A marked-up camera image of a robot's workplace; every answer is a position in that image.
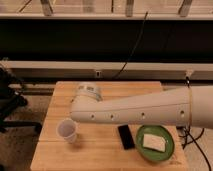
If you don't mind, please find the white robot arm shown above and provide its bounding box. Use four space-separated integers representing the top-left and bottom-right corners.
70 82 213 129

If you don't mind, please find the black hanging cable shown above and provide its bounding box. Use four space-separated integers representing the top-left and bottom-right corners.
111 11 150 81

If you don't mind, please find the black smartphone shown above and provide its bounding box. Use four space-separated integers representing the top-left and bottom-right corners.
118 125 135 150

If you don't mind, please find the white sponge block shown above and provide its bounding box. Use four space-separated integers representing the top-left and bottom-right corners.
143 134 166 152

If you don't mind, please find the green plate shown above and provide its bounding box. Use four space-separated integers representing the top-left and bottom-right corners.
135 125 175 163

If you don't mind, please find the black office chair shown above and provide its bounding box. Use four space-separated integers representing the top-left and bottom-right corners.
0 64 42 133

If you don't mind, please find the black floor cable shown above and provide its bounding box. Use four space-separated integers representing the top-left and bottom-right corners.
178 126 213 171

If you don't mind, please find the translucent white cup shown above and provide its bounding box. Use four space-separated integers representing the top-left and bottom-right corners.
56 118 77 143

